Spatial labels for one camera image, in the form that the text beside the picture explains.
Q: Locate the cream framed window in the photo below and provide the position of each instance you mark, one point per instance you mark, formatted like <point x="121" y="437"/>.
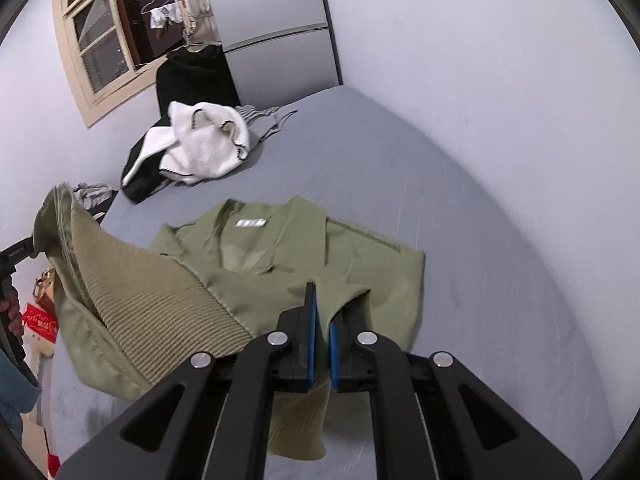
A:
<point x="100" y="35"/>

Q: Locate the person's left forearm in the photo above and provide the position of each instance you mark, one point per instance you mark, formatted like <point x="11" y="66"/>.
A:
<point x="17" y="390"/>

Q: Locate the grey wardrobe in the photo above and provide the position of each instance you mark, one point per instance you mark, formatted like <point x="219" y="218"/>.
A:
<point x="280" y="5"/>

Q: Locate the green zip jacket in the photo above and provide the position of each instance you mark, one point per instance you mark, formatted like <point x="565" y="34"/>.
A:
<point x="300" y="250"/>

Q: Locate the black hanging hoodie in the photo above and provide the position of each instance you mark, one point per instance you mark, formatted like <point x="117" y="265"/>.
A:
<point x="195" y="80"/>

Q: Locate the grey striped garment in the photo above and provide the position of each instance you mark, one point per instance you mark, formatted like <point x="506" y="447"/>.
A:
<point x="265" y="120"/>

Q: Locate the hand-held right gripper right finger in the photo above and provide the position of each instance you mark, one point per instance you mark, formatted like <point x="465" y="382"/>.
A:
<point x="334" y="355"/>

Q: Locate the person's left hand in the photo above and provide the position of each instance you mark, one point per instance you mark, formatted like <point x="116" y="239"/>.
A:
<point x="12" y="310"/>

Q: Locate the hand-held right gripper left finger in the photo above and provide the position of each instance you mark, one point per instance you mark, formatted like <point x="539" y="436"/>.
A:
<point x="311" y="340"/>

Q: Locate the brown patterned item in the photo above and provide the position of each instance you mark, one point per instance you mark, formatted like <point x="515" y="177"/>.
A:
<point x="44" y="287"/>

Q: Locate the white fleece garment black trim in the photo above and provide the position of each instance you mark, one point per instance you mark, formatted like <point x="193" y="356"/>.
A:
<point x="210" y="145"/>

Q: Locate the grey crumpled cloth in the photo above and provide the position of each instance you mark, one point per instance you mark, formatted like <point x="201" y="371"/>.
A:
<point x="92" y="194"/>

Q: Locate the red packet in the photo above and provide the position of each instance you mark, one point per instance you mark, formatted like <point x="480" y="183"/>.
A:
<point x="40" y="327"/>

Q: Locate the white hanging garment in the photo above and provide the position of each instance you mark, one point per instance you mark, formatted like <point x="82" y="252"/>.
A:
<point x="165" y="14"/>

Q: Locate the black coat white lining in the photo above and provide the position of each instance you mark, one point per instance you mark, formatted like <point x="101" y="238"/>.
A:
<point x="137" y="182"/>

